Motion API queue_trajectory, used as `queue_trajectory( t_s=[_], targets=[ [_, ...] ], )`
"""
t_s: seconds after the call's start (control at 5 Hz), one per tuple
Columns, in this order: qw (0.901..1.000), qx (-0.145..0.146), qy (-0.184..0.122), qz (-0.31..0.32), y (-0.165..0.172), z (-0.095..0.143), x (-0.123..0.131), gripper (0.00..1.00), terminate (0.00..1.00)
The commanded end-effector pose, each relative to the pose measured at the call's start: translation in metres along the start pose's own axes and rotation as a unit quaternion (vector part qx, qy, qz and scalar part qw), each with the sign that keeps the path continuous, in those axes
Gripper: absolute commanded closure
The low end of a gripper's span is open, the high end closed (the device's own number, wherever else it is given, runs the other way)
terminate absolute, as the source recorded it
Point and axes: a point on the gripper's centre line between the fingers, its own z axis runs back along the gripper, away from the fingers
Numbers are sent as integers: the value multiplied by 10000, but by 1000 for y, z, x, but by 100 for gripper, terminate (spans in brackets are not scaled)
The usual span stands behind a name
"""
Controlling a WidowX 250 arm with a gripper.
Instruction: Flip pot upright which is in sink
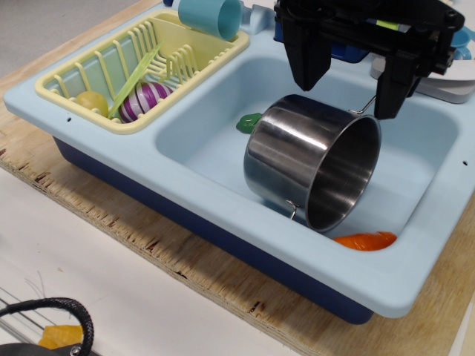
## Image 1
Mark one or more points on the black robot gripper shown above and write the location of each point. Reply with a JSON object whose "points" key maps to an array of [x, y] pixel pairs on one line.
{"points": [[414, 37]]}

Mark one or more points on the stainless steel pot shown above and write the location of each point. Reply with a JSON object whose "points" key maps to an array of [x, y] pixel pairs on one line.
{"points": [[312, 158]]}

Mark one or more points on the light blue toy sink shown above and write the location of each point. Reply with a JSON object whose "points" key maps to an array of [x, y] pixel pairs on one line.
{"points": [[188, 165]]}

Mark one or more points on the grey plate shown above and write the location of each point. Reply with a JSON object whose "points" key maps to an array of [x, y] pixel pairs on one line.
{"points": [[448, 91]]}

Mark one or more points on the light blue toy faucet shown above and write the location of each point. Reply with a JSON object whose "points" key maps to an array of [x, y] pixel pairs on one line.
{"points": [[255, 18]]}

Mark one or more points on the small blue cup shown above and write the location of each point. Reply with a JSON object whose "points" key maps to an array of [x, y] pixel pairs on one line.
{"points": [[460, 42]]}

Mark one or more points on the white plate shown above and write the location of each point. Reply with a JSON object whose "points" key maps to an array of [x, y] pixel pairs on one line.
{"points": [[460, 71]]}

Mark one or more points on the green toy vegetable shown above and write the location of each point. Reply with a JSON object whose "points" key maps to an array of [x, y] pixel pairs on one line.
{"points": [[247, 123]]}

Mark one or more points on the teal plastic cup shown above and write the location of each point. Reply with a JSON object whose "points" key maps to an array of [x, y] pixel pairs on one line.
{"points": [[219, 18]]}

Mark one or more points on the orange toy carrot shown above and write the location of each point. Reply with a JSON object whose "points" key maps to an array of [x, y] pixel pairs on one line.
{"points": [[367, 241]]}

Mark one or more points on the purple white striped toy egg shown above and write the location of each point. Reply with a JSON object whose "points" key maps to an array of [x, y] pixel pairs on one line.
{"points": [[144, 97]]}

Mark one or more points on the light green plastic utensil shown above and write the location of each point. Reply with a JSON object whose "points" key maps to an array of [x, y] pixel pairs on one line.
{"points": [[133, 79]]}

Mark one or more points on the yellow dish drying rack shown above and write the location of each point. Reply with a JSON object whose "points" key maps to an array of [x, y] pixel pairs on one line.
{"points": [[186, 58]]}

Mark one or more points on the yellow toy potato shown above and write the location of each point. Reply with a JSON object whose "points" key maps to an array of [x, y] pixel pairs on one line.
{"points": [[93, 100]]}

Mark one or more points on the plywood board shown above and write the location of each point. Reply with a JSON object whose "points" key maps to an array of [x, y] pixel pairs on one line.
{"points": [[153, 288]]}

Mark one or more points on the yellow tape piece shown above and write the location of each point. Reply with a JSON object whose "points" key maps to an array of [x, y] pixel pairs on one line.
{"points": [[54, 337]]}

